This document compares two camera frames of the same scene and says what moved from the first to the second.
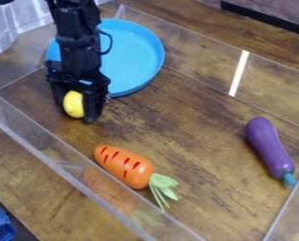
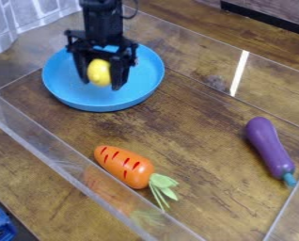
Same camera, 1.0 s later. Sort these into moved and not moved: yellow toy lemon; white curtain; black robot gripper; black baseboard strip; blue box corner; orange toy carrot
Moved: black robot gripper; yellow toy lemon
Not moved: blue box corner; black baseboard strip; white curtain; orange toy carrot
